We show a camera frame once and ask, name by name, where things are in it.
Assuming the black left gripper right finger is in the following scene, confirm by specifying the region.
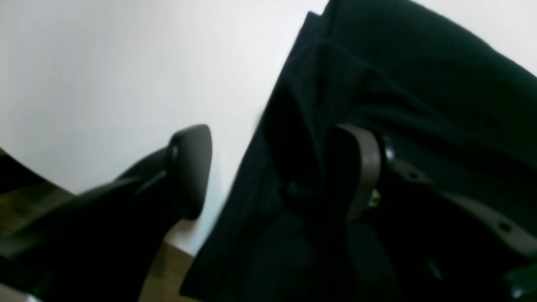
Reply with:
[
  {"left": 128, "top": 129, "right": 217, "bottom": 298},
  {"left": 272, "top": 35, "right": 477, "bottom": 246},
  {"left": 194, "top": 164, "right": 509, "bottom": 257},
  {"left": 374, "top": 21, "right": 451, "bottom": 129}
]
[{"left": 336, "top": 124, "right": 536, "bottom": 302}]

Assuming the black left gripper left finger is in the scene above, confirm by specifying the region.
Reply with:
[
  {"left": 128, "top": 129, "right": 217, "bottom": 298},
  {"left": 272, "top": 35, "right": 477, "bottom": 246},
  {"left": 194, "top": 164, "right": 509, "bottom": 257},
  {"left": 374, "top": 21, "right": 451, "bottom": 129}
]
[{"left": 1, "top": 124, "right": 212, "bottom": 302}]

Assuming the black T-shirt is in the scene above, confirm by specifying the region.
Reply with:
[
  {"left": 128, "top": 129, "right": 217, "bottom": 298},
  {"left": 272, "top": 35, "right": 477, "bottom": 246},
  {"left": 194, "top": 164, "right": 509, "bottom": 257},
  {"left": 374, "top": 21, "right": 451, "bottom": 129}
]
[{"left": 180, "top": 0, "right": 536, "bottom": 302}]

